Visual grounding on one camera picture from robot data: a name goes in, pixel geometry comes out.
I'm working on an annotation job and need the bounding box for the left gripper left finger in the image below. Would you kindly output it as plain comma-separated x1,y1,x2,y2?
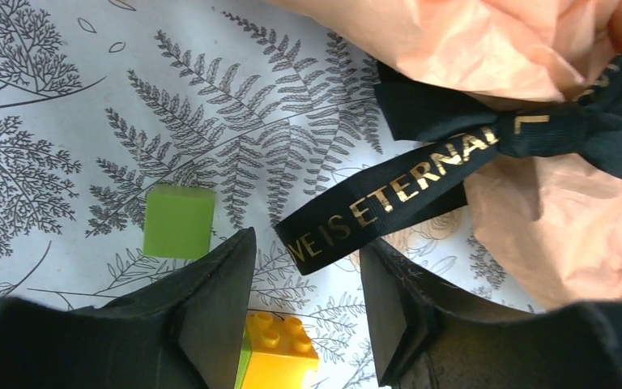
0,228,257,388

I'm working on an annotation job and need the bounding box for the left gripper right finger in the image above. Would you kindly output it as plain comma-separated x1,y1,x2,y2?
360,240,622,388

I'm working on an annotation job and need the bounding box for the peach paper flower bouquet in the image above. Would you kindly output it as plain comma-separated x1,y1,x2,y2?
281,1,622,309

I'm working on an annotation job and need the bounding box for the black gold-lettered ribbon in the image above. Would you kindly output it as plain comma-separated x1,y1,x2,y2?
275,54,622,275

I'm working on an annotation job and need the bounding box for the green studded brick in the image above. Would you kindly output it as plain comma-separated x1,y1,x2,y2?
234,330,252,389

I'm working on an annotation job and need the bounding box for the yellow studded brick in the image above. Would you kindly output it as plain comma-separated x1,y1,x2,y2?
241,312,319,389

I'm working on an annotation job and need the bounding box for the green cube block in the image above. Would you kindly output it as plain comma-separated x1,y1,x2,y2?
143,184,215,260

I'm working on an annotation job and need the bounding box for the floral patterned table mat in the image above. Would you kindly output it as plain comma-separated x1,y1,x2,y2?
0,0,548,389

